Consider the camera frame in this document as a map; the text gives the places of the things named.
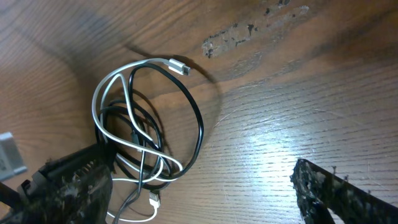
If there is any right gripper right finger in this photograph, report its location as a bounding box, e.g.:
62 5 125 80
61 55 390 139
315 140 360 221
290 159 397 223

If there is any white usb cable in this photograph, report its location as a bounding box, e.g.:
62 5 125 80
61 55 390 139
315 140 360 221
91 57 192 223

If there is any black usb cable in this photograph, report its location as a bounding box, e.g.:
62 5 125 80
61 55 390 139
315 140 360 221
99 99 172 224
95 62 205 190

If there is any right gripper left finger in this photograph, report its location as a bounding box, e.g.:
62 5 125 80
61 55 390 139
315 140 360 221
1 143 117 224

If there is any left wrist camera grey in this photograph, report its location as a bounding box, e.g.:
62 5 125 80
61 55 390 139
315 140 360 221
1 132 27 182

